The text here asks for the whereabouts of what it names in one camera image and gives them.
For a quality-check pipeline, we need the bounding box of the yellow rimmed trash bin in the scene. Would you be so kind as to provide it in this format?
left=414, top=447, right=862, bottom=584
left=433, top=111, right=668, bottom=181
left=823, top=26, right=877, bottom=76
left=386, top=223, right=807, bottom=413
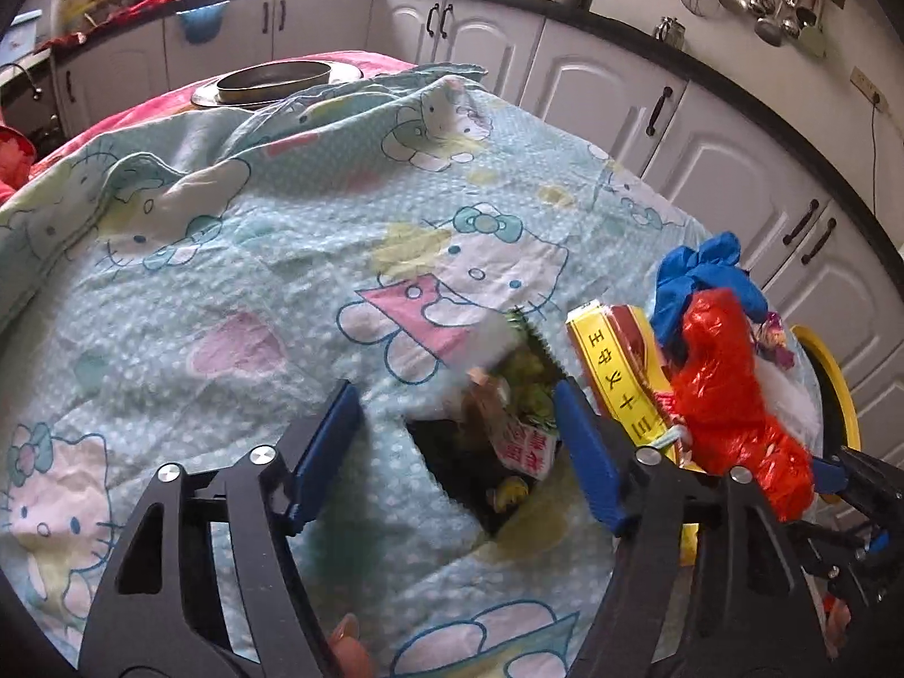
left=792, top=324, right=861, bottom=459

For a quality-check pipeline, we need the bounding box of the blue hanging cloth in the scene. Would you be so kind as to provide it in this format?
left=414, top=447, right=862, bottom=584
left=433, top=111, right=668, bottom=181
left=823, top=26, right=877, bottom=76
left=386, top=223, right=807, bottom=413
left=176, top=0, right=230, bottom=46

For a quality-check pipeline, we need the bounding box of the yellow red snack box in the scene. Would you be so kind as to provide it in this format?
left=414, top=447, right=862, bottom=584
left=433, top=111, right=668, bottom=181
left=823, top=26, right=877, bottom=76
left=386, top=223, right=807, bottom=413
left=566, top=300, right=689, bottom=467

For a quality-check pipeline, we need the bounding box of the red plastic bag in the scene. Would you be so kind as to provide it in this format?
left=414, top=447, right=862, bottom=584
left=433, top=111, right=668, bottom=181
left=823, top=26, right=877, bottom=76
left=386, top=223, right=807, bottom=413
left=651, top=288, right=815, bottom=522

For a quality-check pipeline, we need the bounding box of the purple snack wrapper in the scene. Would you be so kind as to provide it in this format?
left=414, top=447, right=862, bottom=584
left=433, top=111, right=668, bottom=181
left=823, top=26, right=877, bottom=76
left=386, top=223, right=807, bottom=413
left=754, top=311, right=795, bottom=371

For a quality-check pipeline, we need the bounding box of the black cabinet handle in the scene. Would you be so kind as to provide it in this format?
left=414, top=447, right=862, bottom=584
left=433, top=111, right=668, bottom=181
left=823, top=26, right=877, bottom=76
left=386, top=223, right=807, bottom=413
left=801, top=218, right=837, bottom=266
left=645, top=84, right=674, bottom=138
left=783, top=199, right=820, bottom=246

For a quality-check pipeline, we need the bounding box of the Hello Kitty blanket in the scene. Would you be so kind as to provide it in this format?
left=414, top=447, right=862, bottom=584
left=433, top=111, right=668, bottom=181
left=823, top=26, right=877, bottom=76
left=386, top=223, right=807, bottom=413
left=2, top=66, right=706, bottom=676

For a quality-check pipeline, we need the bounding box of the blue rubber glove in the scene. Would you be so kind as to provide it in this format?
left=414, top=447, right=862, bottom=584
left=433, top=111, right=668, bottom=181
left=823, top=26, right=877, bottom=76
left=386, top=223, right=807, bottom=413
left=650, top=231, right=769, bottom=357

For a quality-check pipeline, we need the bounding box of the black kitchen countertop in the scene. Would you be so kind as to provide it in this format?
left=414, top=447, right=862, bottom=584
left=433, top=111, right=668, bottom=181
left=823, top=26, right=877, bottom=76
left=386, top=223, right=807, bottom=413
left=49, top=0, right=904, bottom=277

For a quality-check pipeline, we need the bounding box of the round metal pan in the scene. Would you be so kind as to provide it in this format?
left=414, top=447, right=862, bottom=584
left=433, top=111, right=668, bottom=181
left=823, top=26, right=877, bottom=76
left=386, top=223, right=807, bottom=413
left=192, top=60, right=363, bottom=108

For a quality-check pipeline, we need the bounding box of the green snack wrapper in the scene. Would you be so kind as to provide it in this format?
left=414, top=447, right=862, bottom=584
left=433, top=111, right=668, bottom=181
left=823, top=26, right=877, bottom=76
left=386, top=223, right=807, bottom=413
left=404, top=309, right=567, bottom=537

